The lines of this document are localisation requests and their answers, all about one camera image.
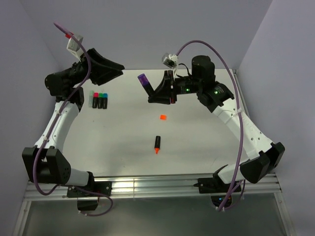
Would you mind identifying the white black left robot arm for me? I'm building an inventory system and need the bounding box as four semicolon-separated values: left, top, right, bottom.
22;48;125;196

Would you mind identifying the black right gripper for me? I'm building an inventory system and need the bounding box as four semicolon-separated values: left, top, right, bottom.
148;70;202;105

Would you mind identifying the pale green capped highlighter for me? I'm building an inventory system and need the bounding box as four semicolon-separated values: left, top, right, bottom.
88;97;94;108

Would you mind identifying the black orange tip highlighter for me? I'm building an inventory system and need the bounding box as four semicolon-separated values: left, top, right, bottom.
154;136;161;154

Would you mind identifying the purple pen cap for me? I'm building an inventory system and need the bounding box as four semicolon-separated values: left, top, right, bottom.
137;73;150;87

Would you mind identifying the black blue tip highlighter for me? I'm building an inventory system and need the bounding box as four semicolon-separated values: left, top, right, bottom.
102;98;108;109

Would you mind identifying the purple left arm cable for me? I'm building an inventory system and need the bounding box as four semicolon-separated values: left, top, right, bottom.
31;22;114;217

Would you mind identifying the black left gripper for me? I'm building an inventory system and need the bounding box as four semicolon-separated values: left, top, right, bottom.
63;48;124;87

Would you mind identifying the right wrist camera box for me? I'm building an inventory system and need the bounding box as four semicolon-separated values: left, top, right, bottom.
162;53;178;76

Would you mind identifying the aluminium front rail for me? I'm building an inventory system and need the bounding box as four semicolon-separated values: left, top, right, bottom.
24;173;282;201

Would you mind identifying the black purple tip highlighter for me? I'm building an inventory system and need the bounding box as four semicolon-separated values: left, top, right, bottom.
143;83;155;97

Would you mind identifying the black green tip highlighter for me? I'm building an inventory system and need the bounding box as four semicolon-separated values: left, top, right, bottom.
97;97;103;109

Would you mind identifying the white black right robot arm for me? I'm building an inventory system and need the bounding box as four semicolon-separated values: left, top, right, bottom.
143;54;285;192

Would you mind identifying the black pink tip highlighter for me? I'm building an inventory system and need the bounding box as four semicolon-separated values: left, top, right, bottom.
92;97;98;109

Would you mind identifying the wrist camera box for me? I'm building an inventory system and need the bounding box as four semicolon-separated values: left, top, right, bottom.
162;53;178;76
65;34;84;60

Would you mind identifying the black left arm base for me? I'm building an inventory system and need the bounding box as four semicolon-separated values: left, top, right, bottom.
66;181;113;214

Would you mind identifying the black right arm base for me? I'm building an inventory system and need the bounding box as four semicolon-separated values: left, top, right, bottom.
193;177;230;207

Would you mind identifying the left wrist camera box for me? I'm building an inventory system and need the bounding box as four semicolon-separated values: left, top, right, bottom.
65;34;84;60

